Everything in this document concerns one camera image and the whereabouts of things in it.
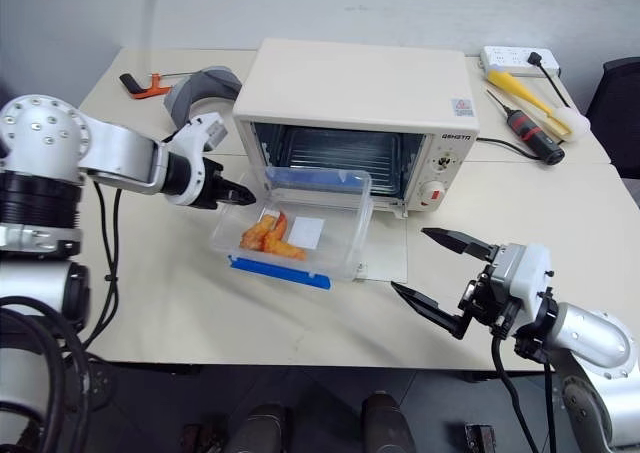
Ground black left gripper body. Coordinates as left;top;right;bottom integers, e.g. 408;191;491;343
198;156;237;211

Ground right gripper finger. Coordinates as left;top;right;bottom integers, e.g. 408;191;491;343
390;281;474;341
421;226;495;264

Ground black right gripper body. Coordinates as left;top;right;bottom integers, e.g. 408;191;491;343
457;244;526;337

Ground clear food container blue clips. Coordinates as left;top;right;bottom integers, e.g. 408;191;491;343
211;165;374;292

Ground orange fried food piece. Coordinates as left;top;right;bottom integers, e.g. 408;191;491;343
239;214;279;250
264;211;308;262

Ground white oven knob red mark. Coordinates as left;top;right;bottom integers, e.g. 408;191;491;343
417;179;448;208

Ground glass toaster oven door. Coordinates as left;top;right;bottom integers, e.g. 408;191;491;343
357;200;410;283

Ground cream toaster oven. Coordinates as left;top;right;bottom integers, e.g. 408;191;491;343
232;37;481;220

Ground white paper label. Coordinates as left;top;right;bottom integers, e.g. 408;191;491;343
288;216;327;250

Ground grey tape roll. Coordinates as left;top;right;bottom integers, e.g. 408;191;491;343
163;65;244;130

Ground orange black bar clamp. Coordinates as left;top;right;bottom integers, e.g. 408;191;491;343
118;69;202;100

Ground dark rounded shape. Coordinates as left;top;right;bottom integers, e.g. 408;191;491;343
360;390;417;453

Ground black red electric screwdriver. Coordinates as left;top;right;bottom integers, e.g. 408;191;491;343
485;88;567;166

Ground small brown block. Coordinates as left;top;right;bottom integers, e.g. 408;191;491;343
463;422;497;453

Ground yellow plastic tool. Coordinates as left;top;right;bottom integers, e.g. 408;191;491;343
487;68;574;137

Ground translucent vertical pole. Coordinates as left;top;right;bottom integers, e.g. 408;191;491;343
142;0;156;77

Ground white power strip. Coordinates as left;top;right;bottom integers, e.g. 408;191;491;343
480;45;562;78

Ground black chair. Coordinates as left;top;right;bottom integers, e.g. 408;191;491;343
584;56;640;180

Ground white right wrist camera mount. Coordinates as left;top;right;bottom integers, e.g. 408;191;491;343
513;242;554;315

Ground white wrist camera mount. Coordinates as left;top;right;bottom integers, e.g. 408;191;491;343
167;111;231;207
513;242;554;315

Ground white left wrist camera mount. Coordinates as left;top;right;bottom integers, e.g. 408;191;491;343
167;111;231;207

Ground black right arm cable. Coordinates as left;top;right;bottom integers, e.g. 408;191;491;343
490;332;559;453

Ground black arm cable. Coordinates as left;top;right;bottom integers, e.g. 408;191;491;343
79;180;124;350
490;332;559;453

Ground black oven power cord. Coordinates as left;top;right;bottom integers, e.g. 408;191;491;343
477;136;544;162

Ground metal wire oven rack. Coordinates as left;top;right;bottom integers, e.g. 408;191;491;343
279;126;402;195

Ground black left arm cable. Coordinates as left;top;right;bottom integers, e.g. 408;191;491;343
79;180;124;350

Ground black plug with cable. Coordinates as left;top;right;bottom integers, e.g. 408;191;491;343
525;51;572;108

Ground thick black robot cable bundle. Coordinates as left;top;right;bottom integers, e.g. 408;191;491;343
0;296;96;453

